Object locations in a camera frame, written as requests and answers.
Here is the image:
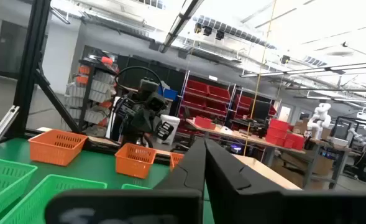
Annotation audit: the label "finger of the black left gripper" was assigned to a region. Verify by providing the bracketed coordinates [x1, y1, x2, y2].
[156, 121, 175, 141]

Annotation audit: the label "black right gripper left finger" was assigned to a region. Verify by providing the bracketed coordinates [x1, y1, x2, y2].
[45, 139, 207, 224]

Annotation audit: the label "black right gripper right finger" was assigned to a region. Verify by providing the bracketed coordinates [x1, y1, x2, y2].
[204, 139, 366, 224]

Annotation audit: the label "orange perforated plastic basket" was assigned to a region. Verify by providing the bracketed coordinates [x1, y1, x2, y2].
[114, 142, 157, 180]
[28, 129, 89, 167]
[169, 152, 185, 171]

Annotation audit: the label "green perforated plastic basket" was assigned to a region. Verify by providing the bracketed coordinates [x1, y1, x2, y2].
[0, 174, 108, 224]
[0, 155, 38, 224]

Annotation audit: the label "wide shelf rack red bins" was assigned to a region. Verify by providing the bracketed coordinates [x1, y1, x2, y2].
[176, 70, 232, 135]

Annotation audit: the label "narrow shelf rack red bins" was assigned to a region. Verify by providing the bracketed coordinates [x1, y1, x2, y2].
[231, 86, 278, 131]

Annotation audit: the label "white plastic bucket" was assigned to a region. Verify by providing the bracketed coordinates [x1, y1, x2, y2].
[160, 114, 181, 146]

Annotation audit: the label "light wooden side table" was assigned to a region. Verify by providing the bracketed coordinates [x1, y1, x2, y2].
[232, 154, 303, 190]

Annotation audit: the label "blue storage bin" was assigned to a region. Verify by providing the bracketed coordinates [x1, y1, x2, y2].
[162, 88, 179, 101]

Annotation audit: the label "single red bin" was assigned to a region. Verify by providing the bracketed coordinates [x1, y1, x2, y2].
[194, 116, 216, 130]

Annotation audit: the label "grey parts bin rack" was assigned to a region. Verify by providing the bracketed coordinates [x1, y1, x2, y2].
[63, 55, 120, 138]

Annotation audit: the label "long wooden workbench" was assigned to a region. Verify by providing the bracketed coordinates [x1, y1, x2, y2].
[185, 118, 308, 169]

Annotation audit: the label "stacked red bins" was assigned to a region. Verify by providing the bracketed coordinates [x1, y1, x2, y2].
[265, 119, 306, 151]

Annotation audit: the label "brown cardboard box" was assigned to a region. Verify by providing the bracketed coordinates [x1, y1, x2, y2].
[293, 119, 309, 135]

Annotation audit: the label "black computer monitor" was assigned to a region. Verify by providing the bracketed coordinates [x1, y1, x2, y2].
[249, 100, 272, 121]

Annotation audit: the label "white humanoid robot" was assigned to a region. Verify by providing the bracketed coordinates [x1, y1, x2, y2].
[306, 103, 332, 141]

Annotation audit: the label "long ceiling light fixture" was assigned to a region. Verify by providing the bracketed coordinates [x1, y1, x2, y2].
[158, 0, 205, 54]

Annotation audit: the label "silver aluminium extrusion bar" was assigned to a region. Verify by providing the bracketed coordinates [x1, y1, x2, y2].
[0, 105, 21, 150]

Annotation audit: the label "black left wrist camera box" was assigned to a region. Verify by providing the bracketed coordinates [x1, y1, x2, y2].
[139, 78, 167, 113]

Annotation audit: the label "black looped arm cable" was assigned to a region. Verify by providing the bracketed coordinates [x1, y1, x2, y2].
[114, 65, 164, 94]

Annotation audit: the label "yellow hanging cable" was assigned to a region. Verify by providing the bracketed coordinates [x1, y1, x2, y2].
[243, 0, 278, 156]

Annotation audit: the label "black metal rig frame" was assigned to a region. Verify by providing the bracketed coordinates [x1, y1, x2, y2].
[11, 0, 81, 139]

